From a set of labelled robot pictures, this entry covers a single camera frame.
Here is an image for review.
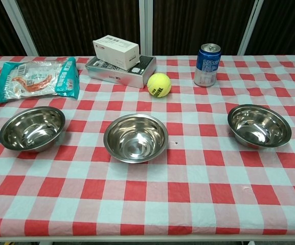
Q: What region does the white partition post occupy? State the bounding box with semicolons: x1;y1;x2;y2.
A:
238;0;265;56
139;0;153;56
1;0;39;57

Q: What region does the blue drink can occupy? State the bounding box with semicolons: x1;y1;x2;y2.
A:
193;43;222;87

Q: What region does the teal snack bag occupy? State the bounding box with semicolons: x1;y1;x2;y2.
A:
0;56;80;104

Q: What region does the white cardboard box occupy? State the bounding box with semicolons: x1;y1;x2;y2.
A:
93;35;140;70

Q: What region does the red white checkered tablecloth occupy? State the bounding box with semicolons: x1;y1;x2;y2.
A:
0;55;295;238

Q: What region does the flat silver black box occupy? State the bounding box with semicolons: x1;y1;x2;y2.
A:
84;55;157;89

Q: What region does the yellow tennis ball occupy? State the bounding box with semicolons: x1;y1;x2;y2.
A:
147;72;172;98

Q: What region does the stainless steel bowl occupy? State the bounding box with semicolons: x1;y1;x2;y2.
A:
227;104;292;149
0;106;66;153
103;113;169;164

